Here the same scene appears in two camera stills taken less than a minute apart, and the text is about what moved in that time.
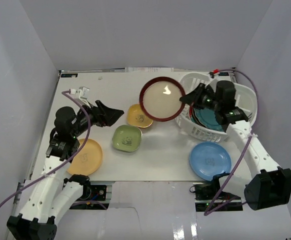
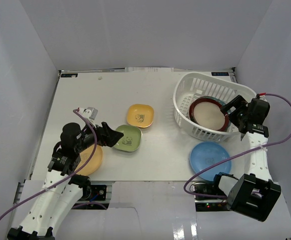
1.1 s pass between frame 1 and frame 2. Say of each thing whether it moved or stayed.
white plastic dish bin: stayed
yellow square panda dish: stayed
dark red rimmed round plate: moved
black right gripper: moved
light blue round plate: stayed
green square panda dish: stayed
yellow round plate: stayed
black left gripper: moved
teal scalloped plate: moved
